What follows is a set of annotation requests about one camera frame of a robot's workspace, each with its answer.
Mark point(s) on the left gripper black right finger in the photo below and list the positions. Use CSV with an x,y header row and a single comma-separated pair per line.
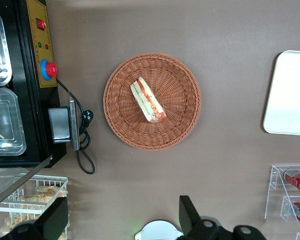
x,y
188,215

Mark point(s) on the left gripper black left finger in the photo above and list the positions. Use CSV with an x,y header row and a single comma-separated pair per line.
x,y
53,220

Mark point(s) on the sandwich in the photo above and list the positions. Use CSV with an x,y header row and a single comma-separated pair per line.
x,y
147,100

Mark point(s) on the round brown wicker basket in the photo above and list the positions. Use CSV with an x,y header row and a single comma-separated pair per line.
x,y
180,120

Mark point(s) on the cream plastic tray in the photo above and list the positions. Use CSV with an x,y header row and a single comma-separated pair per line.
x,y
290,95

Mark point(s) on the grey metal machine lever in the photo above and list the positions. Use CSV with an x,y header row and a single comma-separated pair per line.
x,y
20,180

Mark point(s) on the clear acrylic bottle rack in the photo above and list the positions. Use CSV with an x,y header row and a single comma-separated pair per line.
x,y
275,180

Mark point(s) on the black sealing machine yellow panel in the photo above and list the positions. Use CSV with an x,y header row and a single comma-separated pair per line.
x,y
27,112

